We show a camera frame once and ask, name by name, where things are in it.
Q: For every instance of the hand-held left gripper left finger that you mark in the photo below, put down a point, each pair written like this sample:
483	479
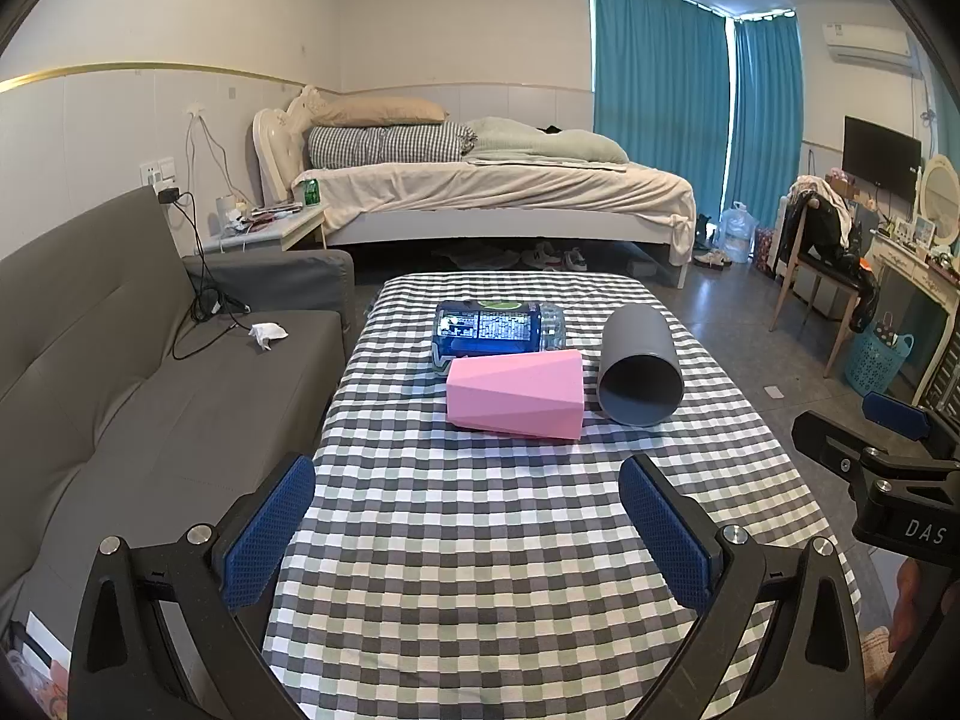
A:
268	536

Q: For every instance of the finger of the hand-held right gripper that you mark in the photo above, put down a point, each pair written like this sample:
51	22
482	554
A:
829	444
896	414

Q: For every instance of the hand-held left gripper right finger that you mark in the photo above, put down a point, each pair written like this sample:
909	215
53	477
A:
666	540

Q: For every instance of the pink faceted cup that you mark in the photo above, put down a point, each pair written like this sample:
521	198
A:
517	394

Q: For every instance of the grey cup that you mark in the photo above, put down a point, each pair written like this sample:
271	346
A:
637	360

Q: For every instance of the person's right hand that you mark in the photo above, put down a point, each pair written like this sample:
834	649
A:
910	604

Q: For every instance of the blue laundry basket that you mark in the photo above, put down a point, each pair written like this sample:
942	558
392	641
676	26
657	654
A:
874	364

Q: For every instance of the white dressing table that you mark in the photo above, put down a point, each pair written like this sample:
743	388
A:
911	277

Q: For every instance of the wooden chair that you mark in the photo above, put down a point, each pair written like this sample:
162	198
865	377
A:
814	266

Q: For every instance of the checkered tablecloth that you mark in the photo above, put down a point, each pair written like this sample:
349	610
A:
487	540

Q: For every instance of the black jacket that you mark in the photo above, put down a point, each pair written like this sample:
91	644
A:
825	229

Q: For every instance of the crumpled white tissue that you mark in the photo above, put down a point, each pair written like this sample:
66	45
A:
268	334

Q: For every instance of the white sneakers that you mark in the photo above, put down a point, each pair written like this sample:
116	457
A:
712	259

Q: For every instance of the oval white mirror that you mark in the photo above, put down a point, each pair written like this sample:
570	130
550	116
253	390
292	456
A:
941	195

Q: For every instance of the clear water jug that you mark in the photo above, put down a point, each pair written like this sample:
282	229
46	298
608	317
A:
739	236

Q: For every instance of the grey sofa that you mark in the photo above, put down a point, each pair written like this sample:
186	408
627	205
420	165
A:
112	360

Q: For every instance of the white garment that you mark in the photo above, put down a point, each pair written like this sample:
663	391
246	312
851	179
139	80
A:
821	187

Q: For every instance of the black television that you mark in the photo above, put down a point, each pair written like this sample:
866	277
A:
877	154

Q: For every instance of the stack of papers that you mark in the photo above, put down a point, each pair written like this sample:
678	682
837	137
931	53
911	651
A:
34	671

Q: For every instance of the blue label plastic bottle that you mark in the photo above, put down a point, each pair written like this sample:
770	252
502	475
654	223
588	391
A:
491	330

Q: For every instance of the white nightstand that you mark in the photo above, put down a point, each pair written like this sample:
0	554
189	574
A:
262	232

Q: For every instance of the shoes under bed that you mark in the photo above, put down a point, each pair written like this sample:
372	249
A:
555	256

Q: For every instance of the narrow teal curtain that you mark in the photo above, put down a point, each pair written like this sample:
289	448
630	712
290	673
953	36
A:
765	112

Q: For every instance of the green can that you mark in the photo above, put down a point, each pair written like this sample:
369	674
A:
311	193

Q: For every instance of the black charger plug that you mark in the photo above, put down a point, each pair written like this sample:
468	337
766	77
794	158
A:
168	196

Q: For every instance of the white air conditioner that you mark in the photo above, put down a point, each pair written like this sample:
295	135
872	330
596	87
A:
870	45

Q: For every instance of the bed with beige sheet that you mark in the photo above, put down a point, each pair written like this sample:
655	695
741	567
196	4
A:
510	199

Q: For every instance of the wide teal curtain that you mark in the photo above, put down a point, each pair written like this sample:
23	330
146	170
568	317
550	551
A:
652	97

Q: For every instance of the white ornate headboard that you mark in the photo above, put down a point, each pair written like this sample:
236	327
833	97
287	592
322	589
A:
274	142

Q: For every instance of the checked duvet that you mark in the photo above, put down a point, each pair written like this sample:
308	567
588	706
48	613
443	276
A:
382	144

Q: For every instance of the pale green blanket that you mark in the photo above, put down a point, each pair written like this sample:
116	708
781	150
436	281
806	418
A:
540	144

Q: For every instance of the beige pillow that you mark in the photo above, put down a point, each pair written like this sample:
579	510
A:
375	112

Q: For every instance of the white switch panel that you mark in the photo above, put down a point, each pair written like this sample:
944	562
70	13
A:
159	172

